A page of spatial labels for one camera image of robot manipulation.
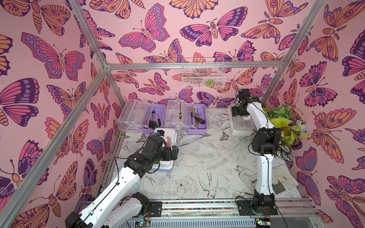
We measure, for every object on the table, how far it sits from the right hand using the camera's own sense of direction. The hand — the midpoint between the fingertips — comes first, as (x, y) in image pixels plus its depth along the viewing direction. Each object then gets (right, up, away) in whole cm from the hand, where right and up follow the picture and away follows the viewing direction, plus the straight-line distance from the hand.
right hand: (241, 112), depth 102 cm
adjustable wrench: (-30, 0, +14) cm, 33 cm away
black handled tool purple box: (-29, -6, +6) cm, 31 cm away
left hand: (-47, -21, -26) cm, 58 cm away
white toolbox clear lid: (+1, -10, +3) cm, 10 cm away
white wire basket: (-28, +26, -7) cm, 39 cm away
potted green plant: (+19, -10, -24) cm, 32 cm away
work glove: (+17, -41, -18) cm, 48 cm away
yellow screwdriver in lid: (-44, -1, +1) cm, 44 cm away
